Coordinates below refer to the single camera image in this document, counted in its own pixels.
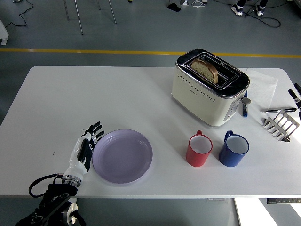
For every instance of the red mug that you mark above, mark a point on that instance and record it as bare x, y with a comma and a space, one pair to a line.
196, 159

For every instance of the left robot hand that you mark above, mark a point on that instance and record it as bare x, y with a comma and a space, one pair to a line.
75, 164

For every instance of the blue mug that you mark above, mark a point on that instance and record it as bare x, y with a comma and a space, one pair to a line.
229, 159

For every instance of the white paper sheet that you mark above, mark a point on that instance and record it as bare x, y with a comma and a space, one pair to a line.
263, 87

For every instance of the purple plate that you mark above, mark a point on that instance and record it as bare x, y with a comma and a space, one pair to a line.
122, 156

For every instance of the person's white black shoe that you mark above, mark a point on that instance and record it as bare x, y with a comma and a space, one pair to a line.
260, 11
237, 10

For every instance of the black silver pen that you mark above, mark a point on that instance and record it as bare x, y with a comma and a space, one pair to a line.
275, 110

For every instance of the yellow floor tape line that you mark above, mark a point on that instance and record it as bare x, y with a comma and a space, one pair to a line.
94, 51

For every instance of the metal toast rack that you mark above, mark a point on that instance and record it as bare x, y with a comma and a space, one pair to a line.
291, 128

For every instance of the metal chair legs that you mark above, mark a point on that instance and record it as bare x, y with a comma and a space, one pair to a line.
79, 20

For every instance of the black table control panel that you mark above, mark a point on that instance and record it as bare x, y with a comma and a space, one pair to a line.
282, 201

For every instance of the bread slice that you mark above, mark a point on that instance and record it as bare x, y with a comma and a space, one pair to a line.
203, 68

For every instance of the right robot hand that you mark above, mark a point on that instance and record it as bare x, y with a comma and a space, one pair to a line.
298, 99

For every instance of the white panel heater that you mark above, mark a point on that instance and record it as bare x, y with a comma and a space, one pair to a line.
3, 33

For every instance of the black foot pedal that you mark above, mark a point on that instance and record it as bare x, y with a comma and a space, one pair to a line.
175, 7

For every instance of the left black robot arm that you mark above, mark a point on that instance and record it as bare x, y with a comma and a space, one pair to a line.
54, 195

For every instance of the white table leg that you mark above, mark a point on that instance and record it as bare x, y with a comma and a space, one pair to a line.
74, 201
237, 212

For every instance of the cream chrome toaster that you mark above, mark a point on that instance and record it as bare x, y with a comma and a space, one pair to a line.
200, 103

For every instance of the blue marker pen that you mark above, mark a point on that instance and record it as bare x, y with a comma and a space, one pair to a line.
245, 111

